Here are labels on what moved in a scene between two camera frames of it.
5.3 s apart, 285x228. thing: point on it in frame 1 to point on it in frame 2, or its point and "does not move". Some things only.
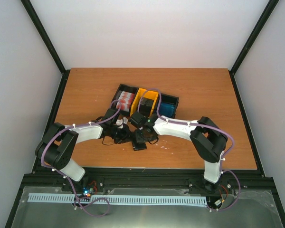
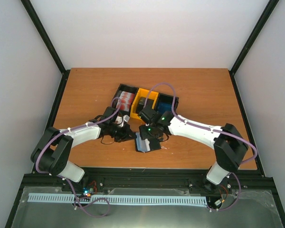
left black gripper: x=126 y=137 does not move
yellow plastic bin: x=144 y=93 does not move
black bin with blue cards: x=168 y=105 does not move
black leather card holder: x=138 y=146 to x=153 y=145
